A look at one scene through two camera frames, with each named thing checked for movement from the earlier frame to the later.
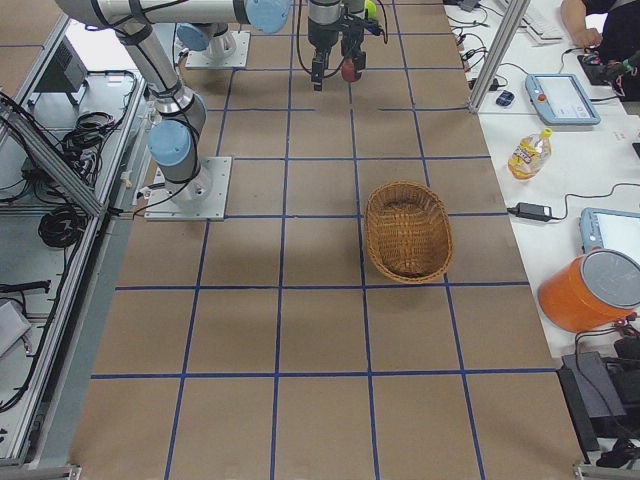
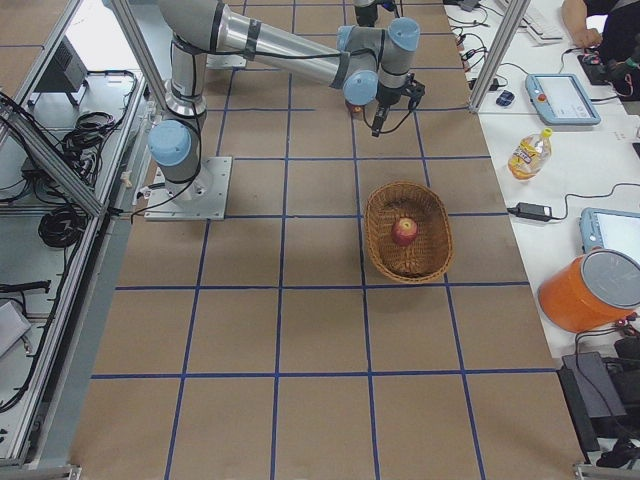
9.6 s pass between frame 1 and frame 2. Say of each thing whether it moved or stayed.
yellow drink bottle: stayed
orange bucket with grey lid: stayed
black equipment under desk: stayed
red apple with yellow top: moved
